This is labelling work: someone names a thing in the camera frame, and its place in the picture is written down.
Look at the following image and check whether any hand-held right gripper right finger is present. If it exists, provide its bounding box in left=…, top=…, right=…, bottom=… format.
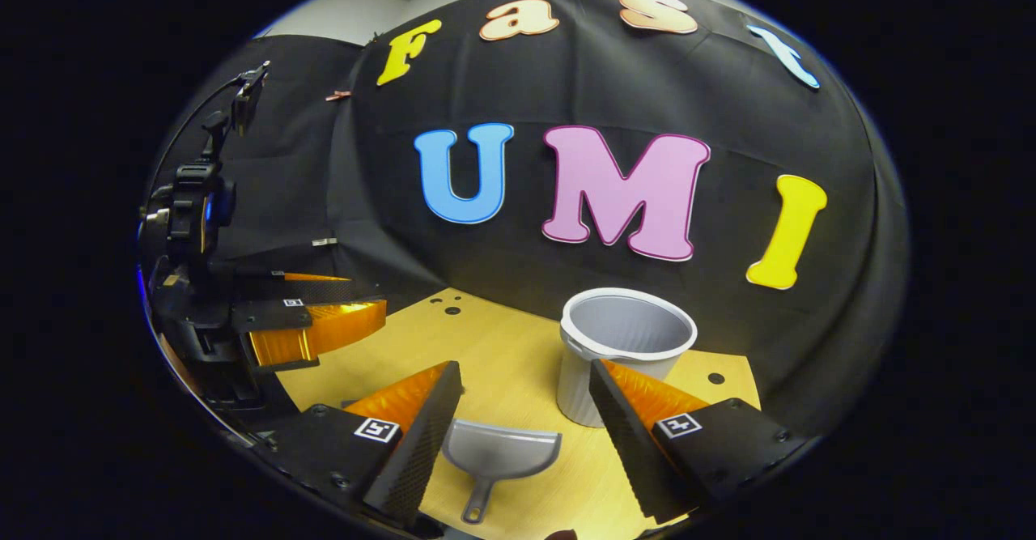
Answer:
left=588, top=358, right=810, bottom=525

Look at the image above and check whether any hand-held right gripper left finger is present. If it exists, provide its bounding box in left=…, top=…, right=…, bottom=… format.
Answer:
left=255, top=360, right=464, bottom=529

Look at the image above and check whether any grey dustpan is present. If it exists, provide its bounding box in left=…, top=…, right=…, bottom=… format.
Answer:
left=441, top=419, right=563, bottom=525

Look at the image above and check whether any white ribbed garbage bin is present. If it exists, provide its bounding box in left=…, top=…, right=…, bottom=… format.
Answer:
left=557, top=287, right=698, bottom=428

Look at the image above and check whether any wooden desktop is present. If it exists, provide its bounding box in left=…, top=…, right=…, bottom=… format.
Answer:
left=275, top=287, right=762, bottom=540

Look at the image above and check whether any black backdrop cloth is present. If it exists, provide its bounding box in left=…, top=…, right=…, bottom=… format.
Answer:
left=150, top=0, right=907, bottom=444

